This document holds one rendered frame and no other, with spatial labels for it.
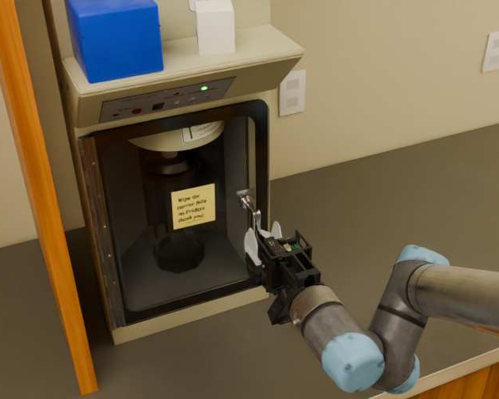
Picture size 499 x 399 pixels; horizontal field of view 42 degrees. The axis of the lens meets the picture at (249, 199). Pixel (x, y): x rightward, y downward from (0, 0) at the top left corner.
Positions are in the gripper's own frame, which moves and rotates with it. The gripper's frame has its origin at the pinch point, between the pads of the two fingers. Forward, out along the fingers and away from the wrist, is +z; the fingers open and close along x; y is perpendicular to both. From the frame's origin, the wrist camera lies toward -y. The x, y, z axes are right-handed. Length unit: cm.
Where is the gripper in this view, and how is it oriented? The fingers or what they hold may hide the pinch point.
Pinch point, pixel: (256, 239)
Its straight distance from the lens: 115.4
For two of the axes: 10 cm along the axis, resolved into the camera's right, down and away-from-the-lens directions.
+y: -0.1, -8.3, -5.6
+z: -4.0, -5.1, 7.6
